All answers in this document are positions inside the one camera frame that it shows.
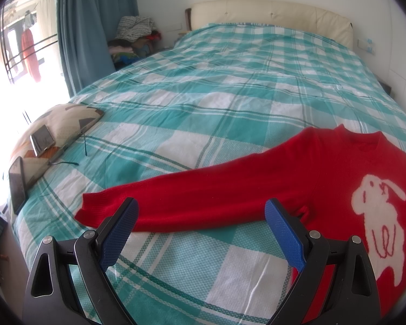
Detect silver smartphone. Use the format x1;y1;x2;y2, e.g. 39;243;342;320
30;124;56;158

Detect teal plaid blanket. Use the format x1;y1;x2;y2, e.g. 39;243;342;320
12;23;406;325

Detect patterned beige pillow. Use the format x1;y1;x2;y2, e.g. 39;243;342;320
10;103;105;190

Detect cream padded headboard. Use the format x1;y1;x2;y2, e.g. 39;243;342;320
185;0;355;48

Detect red hanging garment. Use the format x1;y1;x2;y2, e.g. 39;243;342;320
21;29;42;83

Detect white wall sockets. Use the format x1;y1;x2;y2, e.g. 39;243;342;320
357;38;377;55

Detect blue curtain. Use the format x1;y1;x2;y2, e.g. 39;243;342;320
54;0;139;97

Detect white wardrobe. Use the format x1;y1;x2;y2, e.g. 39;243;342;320
389;7;406;85

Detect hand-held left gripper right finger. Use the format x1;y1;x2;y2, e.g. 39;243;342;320
264;199;383;325

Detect pile of colourful clothes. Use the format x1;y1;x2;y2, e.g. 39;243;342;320
108;32;163;70

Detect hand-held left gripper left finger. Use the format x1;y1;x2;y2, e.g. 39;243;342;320
23;197;139;325

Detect red sweater with white rabbit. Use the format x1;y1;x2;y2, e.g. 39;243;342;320
74;123;406;325

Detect grey checked cloth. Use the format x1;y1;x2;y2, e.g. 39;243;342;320
117;16;156;41

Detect black window railing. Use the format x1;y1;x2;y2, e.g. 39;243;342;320
0;7;60;85

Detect dark tablet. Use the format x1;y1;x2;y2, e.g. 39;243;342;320
8;156;28;215

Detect thin black cable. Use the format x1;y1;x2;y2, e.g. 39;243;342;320
47;132;89;168

